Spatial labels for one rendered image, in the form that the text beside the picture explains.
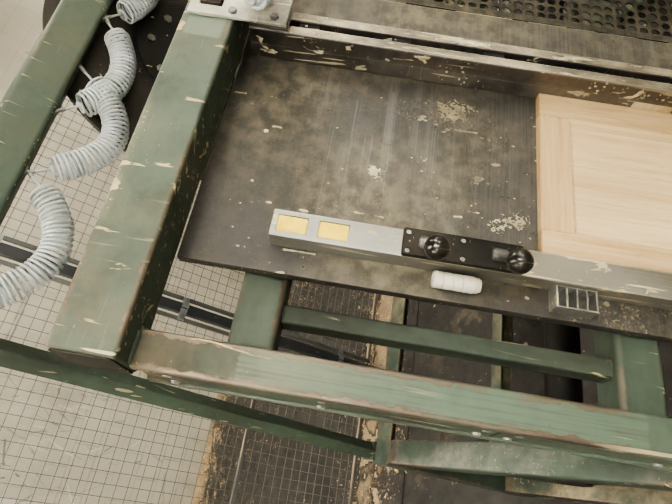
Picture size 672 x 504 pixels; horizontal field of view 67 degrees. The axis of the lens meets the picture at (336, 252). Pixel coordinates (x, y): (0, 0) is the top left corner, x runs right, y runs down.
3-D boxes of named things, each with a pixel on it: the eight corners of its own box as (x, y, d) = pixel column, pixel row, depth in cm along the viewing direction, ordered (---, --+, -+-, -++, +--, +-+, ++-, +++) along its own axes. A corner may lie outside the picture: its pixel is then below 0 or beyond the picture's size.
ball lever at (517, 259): (507, 267, 84) (535, 277, 70) (484, 264, 84) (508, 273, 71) (511, 245, 84) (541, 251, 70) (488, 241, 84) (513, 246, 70)
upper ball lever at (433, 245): (435, 256, 84) (450, 263, 71) (412, 252, 84) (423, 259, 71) (439, 233, 84) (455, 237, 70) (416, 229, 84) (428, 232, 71)
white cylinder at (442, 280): (429, 290, 85) (476, 297, 85) (433, 283, 82) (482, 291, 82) (431, 273, 86) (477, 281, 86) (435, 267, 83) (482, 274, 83)
